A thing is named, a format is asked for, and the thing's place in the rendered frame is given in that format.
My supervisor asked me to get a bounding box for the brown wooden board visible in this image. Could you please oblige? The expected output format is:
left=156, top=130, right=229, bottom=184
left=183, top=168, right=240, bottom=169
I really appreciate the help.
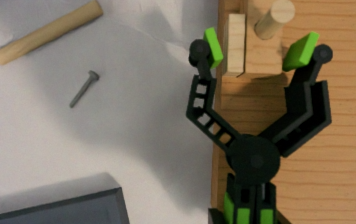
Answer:
left=210, top=0, right=356, bottom=224

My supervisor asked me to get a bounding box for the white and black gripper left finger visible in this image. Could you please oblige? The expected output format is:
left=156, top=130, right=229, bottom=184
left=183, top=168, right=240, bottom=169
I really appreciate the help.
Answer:
left=207, top=208, right=227, bottom=224

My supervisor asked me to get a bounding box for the tan wooden rod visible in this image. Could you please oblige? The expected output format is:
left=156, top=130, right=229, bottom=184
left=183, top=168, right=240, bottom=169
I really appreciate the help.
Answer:
left=0, top=0, right=104, bottom=66

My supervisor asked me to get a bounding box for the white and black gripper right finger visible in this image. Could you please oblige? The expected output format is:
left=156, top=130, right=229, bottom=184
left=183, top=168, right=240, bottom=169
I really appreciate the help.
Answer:
left=277, top=209, right=292, bottom=224

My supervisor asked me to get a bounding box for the small wooden block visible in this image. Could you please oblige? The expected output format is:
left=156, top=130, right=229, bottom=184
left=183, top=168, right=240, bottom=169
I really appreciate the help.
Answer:
left=237, top=0, right=283, bottom=79

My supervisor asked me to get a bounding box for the wooden dowel pin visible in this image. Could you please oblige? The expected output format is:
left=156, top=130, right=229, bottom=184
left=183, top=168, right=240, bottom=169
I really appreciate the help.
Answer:
left=254, top=0, right=295, bottom=40

